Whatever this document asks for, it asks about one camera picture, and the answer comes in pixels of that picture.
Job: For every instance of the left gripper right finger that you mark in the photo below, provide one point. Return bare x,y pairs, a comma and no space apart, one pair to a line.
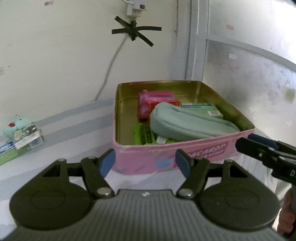
226,194

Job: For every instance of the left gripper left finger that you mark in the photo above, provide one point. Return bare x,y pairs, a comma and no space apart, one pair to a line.
63,193

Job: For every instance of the pink macaron biscuit tin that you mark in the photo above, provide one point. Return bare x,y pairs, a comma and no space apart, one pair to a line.
134,159

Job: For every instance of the window frame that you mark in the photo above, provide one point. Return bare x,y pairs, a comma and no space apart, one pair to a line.
192,37

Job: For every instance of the teal fabric pouch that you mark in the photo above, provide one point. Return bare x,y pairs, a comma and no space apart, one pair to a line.
180,124

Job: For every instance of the lower black tape cross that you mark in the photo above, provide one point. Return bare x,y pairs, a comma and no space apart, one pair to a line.
133,30

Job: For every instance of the bright green packet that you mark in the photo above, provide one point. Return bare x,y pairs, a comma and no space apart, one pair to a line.
143,135

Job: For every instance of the white power strip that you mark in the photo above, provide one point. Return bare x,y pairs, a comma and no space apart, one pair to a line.
135,8

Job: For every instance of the pink packet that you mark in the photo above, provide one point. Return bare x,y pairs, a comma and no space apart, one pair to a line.
147,101

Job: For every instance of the person's right hand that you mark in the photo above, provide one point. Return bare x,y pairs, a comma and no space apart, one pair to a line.
287,215

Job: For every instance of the teal plush toy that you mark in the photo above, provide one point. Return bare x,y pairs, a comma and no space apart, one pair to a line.
18,125

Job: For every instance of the green toothpaste box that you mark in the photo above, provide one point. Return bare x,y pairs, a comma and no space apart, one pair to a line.
9,152

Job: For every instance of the green medicine box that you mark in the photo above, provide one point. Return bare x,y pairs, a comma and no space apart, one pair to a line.
203,108

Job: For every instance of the blue fingertip of the right gripper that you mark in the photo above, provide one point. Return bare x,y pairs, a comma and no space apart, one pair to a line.
263,140

